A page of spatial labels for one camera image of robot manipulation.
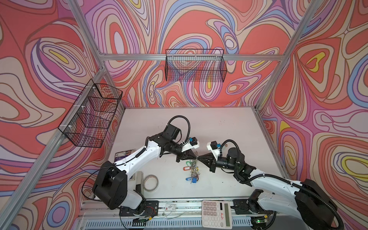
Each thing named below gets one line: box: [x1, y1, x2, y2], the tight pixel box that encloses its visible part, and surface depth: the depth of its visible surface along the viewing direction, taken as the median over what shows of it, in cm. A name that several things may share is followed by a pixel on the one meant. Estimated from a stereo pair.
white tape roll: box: [143, 174, 159, 192], surface depth 84 cm
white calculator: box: [201, 200, 233, 230], surface depth 71 cm
